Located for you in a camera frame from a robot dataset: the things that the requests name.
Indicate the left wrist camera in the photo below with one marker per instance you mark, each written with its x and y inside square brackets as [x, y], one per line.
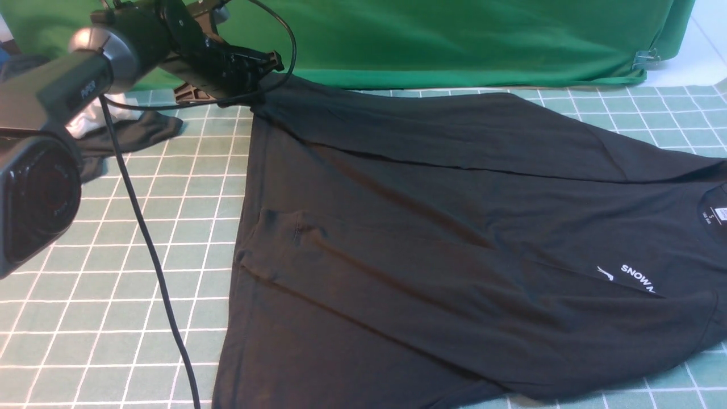
[209, 14]

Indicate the metal binder clip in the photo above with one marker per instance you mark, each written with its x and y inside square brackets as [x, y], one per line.
[644, 59]

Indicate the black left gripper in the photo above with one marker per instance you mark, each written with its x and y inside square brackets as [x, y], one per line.
[213, 71]

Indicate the green backdrop cloth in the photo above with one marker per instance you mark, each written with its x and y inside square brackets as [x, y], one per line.
[397, 45]

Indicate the gray long-sleeved shirt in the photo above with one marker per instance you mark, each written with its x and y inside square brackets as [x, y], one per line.
[439, 252]

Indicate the crumpled white cloth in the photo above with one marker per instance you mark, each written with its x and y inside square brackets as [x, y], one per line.
[92, 119]

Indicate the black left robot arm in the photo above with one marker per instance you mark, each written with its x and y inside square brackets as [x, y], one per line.
[41, 160]

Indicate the crumpled dark gray garment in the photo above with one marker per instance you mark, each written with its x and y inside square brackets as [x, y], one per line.
[133, 135]

